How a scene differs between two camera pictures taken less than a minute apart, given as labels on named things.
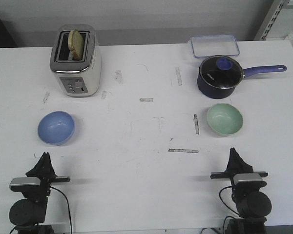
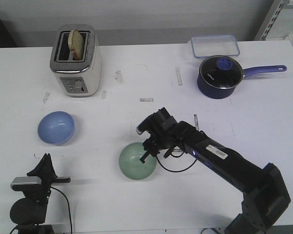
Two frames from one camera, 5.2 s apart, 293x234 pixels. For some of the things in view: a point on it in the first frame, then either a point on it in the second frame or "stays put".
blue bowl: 56,127 stays put
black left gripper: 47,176 stays put
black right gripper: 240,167 to 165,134
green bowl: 224,119 to 131,165
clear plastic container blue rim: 213,45 stays put
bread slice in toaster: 76,44 stays put
